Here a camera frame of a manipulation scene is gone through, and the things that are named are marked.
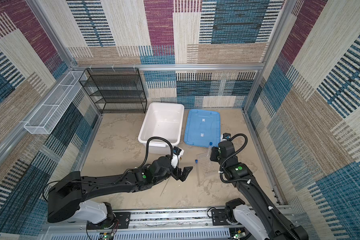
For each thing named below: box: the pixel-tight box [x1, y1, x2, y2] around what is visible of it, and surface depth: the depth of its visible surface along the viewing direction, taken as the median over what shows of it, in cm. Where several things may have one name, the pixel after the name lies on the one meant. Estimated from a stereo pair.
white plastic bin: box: [138, 102, 185, 155], surface depth 102 cm
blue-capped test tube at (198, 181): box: [195, 159, 201, 186], surface depth 89 cm
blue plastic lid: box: [184, 109, 221, 148], surface depth 111 cm
